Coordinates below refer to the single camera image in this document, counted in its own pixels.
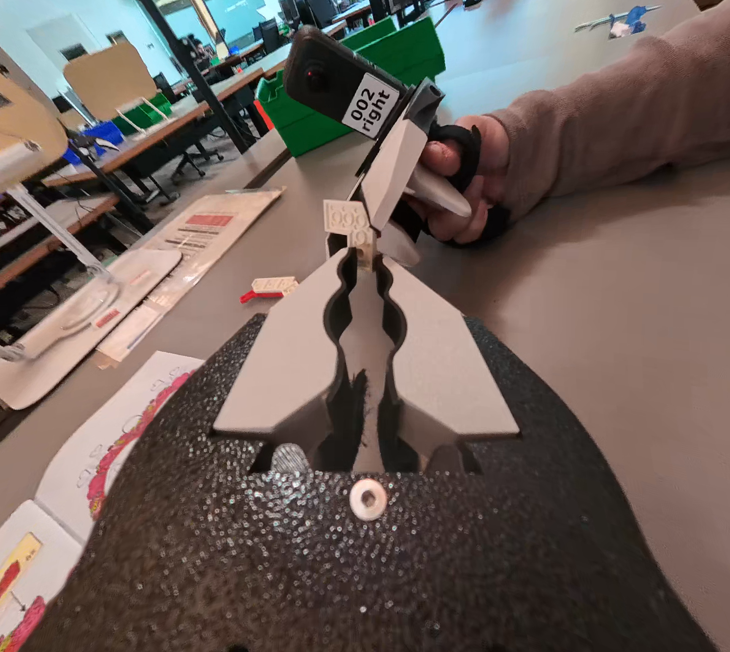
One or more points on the curved white red lego assembly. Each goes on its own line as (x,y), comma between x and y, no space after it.
(274,284)

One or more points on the person's right forearm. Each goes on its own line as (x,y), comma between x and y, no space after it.
(599,115)

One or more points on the green plastic bin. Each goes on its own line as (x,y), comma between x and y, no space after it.
(308,133)

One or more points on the wooden panel on white stand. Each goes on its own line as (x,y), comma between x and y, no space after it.
(85,321)

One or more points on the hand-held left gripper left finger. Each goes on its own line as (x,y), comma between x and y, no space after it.
(291,366)

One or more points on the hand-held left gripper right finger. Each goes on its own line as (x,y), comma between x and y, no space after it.
(450,378)

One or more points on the blue tape scraps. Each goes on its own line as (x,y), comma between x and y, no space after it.
(624,23)

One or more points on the lego instruction booklet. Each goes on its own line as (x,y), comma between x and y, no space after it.
(114,435)

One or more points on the person's right hand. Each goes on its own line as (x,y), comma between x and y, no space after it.
(493,161)

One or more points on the small white red lego assembly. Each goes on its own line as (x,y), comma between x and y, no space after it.
(345,218)

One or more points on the long grey desk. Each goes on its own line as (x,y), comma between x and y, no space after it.
(171,121)

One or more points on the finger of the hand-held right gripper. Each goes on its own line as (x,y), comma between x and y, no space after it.
(393,167)
(399,247)

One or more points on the black metal stand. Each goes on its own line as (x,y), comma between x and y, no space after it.
(182,58)

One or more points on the clear bag with paper sheet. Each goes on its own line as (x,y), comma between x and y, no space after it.
(199,230)

